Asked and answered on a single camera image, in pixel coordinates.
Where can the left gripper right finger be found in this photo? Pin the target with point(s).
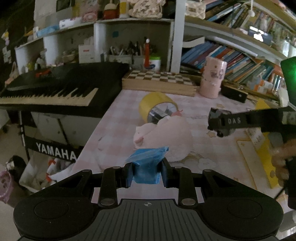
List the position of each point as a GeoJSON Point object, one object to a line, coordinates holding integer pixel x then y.
{"type": "Point", "coordinates": [182, 179]}

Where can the black yamaha keyboard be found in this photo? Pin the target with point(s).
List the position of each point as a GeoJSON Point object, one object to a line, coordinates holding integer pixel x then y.
{"type": "Point", "coordinates": [66, 102]}

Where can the blue plastic packet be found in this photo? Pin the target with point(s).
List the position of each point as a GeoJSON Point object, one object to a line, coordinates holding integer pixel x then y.
{"type": "Point", "coordinates": [144, 165]}

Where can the person's right hand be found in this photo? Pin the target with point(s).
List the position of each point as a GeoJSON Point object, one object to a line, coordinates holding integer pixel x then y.
{"type": "Point", "coordinates": [279, 157]}

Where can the pink checkered tablecloth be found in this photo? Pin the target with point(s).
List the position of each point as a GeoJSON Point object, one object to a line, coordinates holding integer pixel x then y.
{"type": "Point", "coordinates": [111, 143]}

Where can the wooden chess board box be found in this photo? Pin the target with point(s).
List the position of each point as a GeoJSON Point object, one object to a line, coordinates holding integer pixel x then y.
{"type": "Point", "coordinates": [164, 82]}

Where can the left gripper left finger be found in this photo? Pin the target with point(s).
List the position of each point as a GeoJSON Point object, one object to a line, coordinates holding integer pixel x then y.
{"type": "Point", "coordinates": [114, 178]}

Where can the yellow tape roll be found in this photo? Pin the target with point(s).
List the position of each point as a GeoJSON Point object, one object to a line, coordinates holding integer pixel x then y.
{"type": "Point", "coordinates": [155, 106]}

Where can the white jar green lid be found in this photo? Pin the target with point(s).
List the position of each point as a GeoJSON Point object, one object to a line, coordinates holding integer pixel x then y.
{"type": "Point", "coordinates": [155, 63]}

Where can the white bookshelf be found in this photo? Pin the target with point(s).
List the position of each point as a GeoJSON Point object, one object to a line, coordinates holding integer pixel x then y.
{"type": "Point", "coordinates": [107, 31]}

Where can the red white bottle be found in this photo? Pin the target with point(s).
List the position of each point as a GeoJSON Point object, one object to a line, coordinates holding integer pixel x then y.
{"type": "Point", "coordinates": [146, 54]}

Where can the pink plush toy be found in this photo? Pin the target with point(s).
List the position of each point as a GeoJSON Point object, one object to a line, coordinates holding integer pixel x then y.
{"type": "Point", "coordinates": [172, 131]}

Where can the row of leaning books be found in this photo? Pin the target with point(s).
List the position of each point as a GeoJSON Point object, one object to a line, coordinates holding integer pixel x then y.
{"type": "Point", "coordinates": [243, 70]}

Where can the pink cylindrical cup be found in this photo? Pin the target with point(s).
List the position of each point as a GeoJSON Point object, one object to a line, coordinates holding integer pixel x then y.
{"type": "Point", "coordinates": [212, 77]}

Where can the yellow cardboard box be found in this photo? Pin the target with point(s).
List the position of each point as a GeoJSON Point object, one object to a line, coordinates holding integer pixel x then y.
{"type": "Point", "coordinates": [262, 146]}

